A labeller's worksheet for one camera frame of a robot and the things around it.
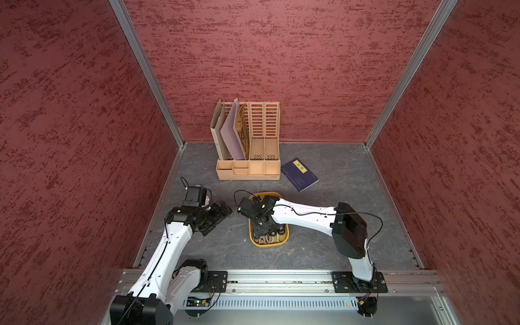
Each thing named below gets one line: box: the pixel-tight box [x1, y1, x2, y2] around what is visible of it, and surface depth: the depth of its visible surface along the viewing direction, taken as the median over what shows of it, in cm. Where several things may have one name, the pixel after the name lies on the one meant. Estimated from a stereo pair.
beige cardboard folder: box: [209, 98, 231, 161], surface depth 92 cm
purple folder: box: [220, 97, 247, 161], surface depth 95 cm
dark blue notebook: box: [280, 157, 319, 193], surface depth 109 cm
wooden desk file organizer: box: [215, 101, 281, 181], surface depth 105 cm
